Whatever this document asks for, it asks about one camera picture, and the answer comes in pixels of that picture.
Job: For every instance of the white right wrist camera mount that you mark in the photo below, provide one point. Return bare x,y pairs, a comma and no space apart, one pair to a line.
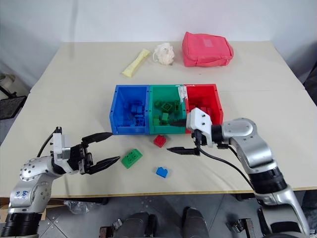
199,120

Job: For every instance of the black stand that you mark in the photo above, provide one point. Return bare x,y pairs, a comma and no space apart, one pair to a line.
10,104

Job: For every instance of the green plastic bin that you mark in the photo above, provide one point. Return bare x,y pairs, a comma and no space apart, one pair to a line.
158,130

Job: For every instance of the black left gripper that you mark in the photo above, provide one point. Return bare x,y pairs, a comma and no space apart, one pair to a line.
79,158

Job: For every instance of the small blue building block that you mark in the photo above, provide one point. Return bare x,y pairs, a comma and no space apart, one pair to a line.
163,172

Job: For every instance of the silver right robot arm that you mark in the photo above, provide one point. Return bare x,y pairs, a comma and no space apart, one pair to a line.
257,148

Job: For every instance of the small red building block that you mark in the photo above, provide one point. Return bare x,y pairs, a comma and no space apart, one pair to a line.
159,140

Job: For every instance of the clear plastic bag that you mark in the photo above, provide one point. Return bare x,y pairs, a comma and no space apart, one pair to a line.
76,206

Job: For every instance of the red plastic bin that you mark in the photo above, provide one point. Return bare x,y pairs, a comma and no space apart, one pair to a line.
215,99

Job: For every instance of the blue plastic bin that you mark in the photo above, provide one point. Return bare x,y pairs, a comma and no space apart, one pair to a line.
119,104

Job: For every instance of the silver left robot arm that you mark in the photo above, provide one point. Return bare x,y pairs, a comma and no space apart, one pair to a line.
29,181

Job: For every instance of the pink fabric bag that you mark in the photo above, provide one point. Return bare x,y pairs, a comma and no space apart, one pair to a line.
206,49

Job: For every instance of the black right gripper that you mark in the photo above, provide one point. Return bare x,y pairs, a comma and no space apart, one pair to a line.
199,138

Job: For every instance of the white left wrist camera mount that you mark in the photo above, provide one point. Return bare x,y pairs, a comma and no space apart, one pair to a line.
59,146

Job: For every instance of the dark chair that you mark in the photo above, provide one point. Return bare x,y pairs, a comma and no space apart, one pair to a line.
311,88

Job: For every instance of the dark green building block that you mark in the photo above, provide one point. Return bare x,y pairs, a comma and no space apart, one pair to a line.
176,107

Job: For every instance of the dark rounded shape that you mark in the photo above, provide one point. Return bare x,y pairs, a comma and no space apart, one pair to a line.
138,224
195,223

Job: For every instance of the yellow snack packet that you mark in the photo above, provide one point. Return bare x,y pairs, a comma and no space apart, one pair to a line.
135,64

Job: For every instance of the green block with square stud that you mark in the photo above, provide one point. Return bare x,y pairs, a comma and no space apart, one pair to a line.
167,106

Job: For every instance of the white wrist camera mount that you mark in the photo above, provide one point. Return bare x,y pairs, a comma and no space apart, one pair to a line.
59,146
199,120

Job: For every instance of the white crumpled cloth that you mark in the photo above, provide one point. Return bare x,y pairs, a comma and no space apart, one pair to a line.
164,54

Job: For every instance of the large green building block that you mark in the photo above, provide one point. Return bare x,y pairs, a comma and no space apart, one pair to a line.
131,158

